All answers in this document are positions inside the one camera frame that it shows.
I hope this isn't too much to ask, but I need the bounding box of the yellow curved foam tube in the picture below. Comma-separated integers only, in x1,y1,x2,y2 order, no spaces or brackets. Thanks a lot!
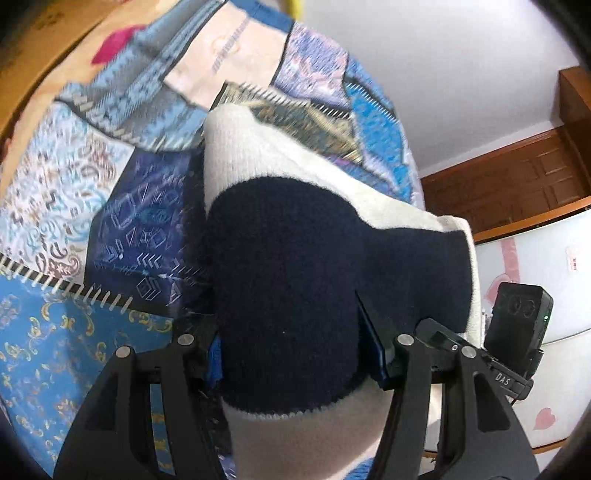
283,0,304,21

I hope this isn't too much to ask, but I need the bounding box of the brown wooden wardrobe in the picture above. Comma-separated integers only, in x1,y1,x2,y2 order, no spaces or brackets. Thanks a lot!
423,66,590,243

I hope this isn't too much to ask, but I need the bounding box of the wooden lap desk board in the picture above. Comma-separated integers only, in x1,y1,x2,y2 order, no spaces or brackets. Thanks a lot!
1,1,120,138

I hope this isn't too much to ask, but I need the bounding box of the white and navy knit sweater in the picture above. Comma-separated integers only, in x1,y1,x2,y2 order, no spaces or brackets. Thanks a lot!
204,104,482,479

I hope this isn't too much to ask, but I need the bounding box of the black camera box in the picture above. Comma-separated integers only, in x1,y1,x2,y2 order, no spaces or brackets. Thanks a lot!
484,282,554,379

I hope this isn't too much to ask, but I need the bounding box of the blue patchwork bed quilt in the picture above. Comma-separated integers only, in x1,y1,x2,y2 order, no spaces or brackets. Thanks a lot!
1,1,425,475

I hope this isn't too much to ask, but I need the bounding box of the white sliding wardrobe door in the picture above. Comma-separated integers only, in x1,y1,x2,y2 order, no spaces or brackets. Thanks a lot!
424,216,591,458

